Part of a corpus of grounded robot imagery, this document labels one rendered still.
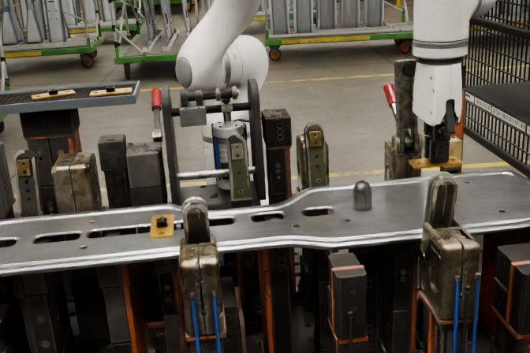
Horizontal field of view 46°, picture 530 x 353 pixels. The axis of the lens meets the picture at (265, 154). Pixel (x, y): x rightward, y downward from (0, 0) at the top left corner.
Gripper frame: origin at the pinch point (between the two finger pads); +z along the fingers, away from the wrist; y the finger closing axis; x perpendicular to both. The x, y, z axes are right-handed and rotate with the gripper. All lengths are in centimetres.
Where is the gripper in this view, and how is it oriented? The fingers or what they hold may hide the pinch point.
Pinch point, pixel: (436, 148)
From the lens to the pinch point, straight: 108.5
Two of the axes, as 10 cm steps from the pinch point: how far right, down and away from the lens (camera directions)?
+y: 1.2, 3.2, -9.4
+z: 0.6, 9.4, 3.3
